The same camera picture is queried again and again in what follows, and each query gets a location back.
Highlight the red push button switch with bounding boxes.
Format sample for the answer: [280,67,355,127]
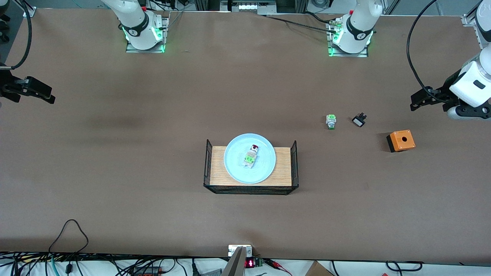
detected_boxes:
[242,144,260,169]

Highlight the light blue round plate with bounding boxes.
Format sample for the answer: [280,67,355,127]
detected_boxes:
[224,133,277,185]

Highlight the black chair base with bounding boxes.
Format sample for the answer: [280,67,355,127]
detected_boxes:
[0,11,11,43]

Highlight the white device with lights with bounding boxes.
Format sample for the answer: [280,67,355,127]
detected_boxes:
[220,0,277,15]

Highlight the brown cardboard piece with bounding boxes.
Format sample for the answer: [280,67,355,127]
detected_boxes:
[305,261,335,276]

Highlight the red and black clip leads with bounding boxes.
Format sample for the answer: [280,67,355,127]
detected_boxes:
[264,258,293,276]

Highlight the orange button enclosure box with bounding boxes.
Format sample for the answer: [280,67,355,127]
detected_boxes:
[386,130,416,153]

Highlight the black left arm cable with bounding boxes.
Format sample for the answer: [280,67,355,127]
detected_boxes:
[406,0,450,104]

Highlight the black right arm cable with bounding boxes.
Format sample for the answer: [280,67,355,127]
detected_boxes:
[0,0,33,70]

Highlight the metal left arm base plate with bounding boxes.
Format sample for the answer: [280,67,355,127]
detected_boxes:
[328,19,369,58]

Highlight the aluminium frame profile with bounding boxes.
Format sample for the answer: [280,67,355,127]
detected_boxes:
[13,0,37,18]
[461,14,483,49]

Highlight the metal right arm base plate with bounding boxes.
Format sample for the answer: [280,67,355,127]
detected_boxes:
[125,15,168,54]

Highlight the black looped cable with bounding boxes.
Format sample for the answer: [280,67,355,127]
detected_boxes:
[48,219,90,254]

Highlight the black cable to arm base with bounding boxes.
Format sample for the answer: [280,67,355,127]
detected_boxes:
[258,13,340,33]

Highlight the wooden tray with wire sides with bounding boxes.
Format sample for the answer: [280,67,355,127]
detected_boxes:
[203,139,299,196]

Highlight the black coiled cable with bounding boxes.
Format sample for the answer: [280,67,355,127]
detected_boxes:
[385,260,425,271]

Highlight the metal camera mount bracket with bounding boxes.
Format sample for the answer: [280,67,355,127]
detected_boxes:
[222,245,253,276]

